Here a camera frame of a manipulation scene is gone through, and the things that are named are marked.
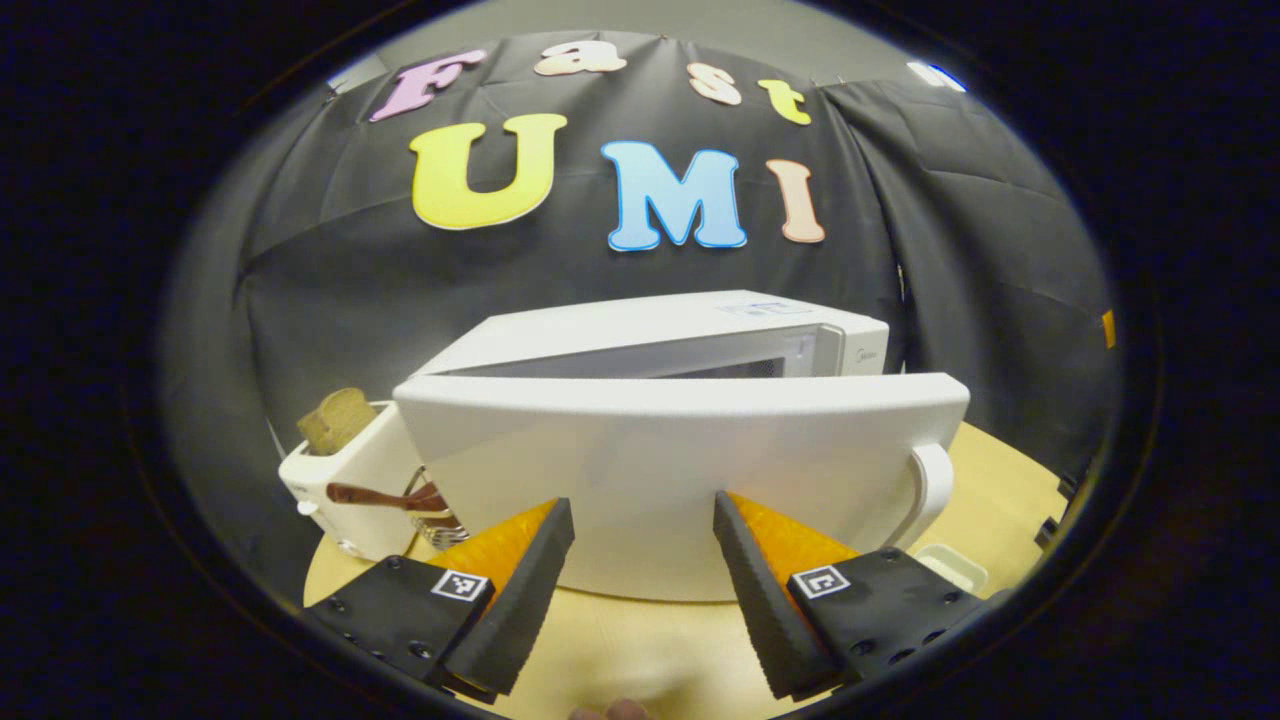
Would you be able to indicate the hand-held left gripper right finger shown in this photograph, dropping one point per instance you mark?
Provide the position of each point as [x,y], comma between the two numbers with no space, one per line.
[765,610]

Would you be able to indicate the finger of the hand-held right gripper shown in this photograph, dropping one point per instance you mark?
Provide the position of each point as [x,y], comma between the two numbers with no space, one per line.
[1108,328]

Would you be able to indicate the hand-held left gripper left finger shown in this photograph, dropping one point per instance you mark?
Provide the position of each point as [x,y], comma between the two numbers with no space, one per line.
[505,610]

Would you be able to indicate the white microwave oven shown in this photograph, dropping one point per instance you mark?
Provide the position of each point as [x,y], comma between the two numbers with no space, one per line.
[650,450]

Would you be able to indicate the white divided tray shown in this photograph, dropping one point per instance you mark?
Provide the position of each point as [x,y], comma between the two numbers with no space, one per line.
[950,567]

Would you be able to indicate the white toaster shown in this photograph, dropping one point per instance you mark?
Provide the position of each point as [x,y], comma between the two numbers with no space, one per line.
[350,460]

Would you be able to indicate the brown bread slice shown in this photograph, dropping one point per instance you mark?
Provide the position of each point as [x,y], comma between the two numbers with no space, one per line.
[335,420]

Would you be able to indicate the ceiling light panel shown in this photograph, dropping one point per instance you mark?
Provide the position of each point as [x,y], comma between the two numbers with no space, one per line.
[935,76]

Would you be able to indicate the black backdrop cloth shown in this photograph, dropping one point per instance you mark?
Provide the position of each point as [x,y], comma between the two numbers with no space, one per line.
[350,280]

